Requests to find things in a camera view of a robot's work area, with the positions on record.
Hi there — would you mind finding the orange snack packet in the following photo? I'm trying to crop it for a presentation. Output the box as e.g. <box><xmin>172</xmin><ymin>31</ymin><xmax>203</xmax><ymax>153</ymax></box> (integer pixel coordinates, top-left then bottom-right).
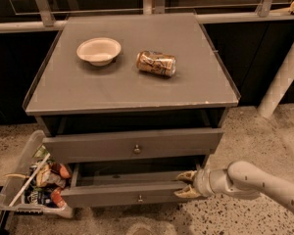
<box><xmin>50</xmin><ymin>187</ymin><xmax>67</xmax><ymax>208</ymax></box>

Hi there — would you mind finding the grey top drawer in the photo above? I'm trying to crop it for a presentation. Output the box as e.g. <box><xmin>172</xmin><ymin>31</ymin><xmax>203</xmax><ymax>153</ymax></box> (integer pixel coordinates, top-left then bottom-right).
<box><xmin>43</xmin><ymin>128</ymin><xmax>223</xmax><ymax>164</ymax></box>

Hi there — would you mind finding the grey drawer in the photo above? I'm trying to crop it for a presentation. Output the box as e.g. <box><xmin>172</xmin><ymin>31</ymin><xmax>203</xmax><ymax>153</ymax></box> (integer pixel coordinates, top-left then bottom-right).
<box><xmin>62</xmin><ymin>157</ymin><xmax>202</xmax><ymax>208</ymax></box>
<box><xmin>43</xmin><ymin>128</ymin><xmax>223</xmax><ymax>164</ymax></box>

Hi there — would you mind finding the clear plastic bin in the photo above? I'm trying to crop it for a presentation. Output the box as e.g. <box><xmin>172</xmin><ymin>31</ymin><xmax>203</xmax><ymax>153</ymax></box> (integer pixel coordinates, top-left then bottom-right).
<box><xmin>0</xmin><ymin>130</ymin><xmax>74</xmax><ymax>218</ymax></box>

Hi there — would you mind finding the metal railing frame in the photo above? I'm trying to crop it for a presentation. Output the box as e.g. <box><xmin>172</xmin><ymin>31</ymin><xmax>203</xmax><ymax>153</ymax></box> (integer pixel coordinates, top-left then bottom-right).
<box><xmin>0</xmin><ymin>0</ymin><xmax>294</xmax><ymax>33</ymax></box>

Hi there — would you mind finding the grey drawer cabinet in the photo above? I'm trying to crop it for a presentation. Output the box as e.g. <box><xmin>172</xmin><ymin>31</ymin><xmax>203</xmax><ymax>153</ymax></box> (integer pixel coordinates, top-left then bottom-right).
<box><xmin>22</xmin><ymin>13</ymin><xmax>241</xmax><ymax>208</ymax></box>

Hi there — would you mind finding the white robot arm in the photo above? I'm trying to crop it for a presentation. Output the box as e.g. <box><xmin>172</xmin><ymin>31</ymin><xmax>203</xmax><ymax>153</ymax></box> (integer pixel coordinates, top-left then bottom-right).
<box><xmin>174</xmin><ymin>161</ymin><xmax>294</xmax><ymax>213</ymax></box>

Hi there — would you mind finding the green snack packet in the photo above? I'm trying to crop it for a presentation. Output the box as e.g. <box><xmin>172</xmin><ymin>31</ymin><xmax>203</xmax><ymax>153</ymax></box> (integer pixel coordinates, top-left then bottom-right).
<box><xmin>33</xmin><ymin>145</ymin><xmax>49</xmax><ymax>159</ymax></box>

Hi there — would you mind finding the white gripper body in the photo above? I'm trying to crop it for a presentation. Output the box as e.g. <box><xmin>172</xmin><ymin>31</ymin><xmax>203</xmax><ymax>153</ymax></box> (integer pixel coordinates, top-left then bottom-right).
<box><xmin>193</xmin><ymin>169</ymin><xmax>214</xmax><ymax>197</ymax></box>

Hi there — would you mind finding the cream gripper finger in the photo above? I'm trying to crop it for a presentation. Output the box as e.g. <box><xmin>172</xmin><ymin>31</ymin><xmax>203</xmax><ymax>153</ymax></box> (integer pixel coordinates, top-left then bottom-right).
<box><xmin>176</xmin><ymin>170</ymin><xmax>197</xmax><ymax>182</ymax></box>
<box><xmin>174</xmin><ymin>184</ymin><xmax>201</xmax><ymax>199</ymax></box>

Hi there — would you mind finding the cream snack bag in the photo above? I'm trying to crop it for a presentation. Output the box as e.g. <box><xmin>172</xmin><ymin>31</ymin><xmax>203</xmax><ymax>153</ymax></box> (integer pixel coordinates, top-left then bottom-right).
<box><xmin>36</xmin><ymin>168</ymin><xmax>66</xmax><ymax>188</ymax></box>

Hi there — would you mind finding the white paper bowl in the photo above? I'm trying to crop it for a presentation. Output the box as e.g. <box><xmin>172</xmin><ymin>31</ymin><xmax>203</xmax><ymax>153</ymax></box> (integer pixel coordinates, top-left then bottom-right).
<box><xmin>76</xmin><ymin>37</ymin><xmax>122</xmax><ymax>67</ymax></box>

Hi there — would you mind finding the white stick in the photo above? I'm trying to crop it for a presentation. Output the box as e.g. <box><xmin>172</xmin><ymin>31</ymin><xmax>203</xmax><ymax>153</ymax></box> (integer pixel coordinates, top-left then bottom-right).
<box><xmin>9</xmin><ymin>153</ymin><xmax>51</xmax><ymax>207</ymax></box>

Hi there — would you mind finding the white diagonal pipe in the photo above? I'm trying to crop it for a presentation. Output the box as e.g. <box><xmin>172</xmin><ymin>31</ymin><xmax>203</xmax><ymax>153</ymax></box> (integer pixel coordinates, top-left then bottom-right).
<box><xmin>258</xmin><ymin>42</ymin><xmax>294</xmax><ymax>118</ymax></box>

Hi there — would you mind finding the gold drink can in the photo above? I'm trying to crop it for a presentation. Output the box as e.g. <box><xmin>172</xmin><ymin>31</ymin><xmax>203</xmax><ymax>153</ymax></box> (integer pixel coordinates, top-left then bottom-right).
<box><xmin>136</xmin><ymin>51</ymin><xmax>176</xmax><ymax>77</ymax></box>

